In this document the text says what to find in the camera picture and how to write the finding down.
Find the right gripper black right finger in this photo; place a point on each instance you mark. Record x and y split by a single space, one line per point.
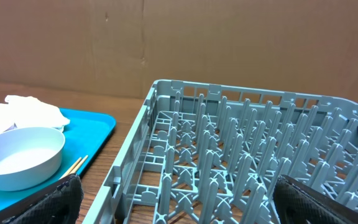
297 203

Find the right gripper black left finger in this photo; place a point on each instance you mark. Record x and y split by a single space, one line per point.
57 203

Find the white grey bowl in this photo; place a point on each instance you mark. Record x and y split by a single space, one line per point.
29 156

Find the white napkin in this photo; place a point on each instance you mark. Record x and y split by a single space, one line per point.
28 111

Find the grey dishwasher rack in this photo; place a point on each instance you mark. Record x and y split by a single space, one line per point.
213 153

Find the teal plastic tray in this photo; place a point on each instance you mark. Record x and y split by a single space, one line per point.
85 135

